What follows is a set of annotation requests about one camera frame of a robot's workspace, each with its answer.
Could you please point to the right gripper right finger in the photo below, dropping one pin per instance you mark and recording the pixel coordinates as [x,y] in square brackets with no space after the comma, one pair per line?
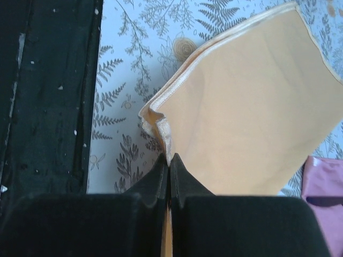
[204,224]

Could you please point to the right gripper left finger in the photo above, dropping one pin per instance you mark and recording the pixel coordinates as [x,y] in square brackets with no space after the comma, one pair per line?
[127,224]

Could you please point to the orange satin napkin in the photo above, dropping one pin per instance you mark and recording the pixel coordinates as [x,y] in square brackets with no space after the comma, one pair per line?
[248,107]

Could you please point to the pink floral placemat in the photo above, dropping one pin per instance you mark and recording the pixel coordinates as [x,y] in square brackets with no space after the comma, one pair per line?
[322,177]

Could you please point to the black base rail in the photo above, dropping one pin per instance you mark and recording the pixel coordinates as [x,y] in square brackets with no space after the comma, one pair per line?
[49,58]

